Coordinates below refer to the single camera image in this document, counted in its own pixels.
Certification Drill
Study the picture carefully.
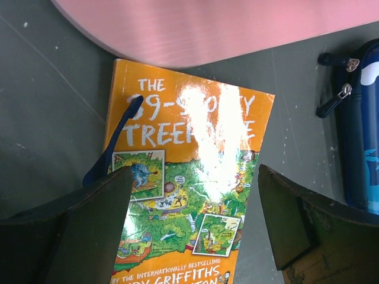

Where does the orange Treehouse book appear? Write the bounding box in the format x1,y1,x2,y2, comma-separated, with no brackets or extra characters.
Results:
105,59,275,283

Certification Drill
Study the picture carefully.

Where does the blue dinosaur pencil case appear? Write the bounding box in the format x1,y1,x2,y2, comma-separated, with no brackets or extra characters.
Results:
316,38,378,214

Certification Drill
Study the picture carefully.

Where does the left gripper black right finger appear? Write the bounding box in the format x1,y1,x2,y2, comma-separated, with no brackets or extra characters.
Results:
258,164,378,283

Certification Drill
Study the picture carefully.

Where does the pink three-tier shelf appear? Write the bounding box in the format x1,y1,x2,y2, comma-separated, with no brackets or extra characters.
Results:
54,0,378,68

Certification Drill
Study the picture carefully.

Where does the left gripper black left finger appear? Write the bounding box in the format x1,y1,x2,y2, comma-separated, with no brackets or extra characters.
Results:
1,167,133,283

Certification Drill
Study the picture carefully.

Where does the navy blue backpack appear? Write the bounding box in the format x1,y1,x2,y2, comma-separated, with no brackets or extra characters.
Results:
82,95,144,187

